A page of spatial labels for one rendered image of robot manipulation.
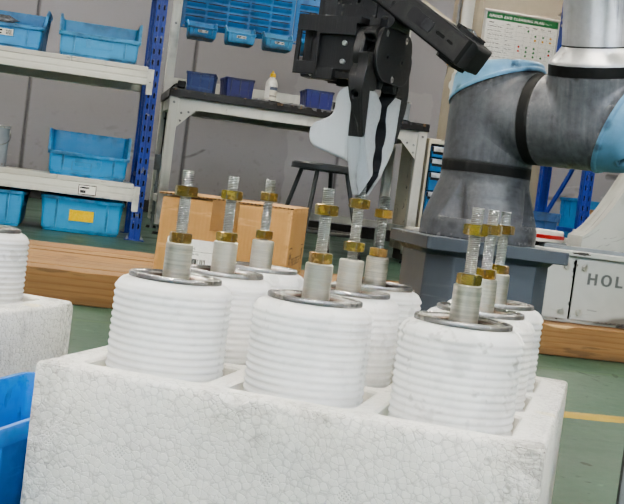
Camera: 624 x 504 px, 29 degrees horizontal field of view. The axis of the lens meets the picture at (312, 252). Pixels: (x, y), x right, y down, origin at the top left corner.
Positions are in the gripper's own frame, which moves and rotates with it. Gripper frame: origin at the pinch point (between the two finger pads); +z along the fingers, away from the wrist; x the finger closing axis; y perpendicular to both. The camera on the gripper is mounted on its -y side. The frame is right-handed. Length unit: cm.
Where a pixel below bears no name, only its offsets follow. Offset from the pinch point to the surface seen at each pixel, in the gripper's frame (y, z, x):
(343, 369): -6.5, 14.5, 13.5
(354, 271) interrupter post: -0.1, 7.9, 0.8
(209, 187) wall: 466, 10, -681
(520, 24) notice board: 206, -114, -604
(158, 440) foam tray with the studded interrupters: 4.3, 21.4, 21.0
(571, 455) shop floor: -1, 35, -78
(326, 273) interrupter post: -3.2, 7.7, 12.0
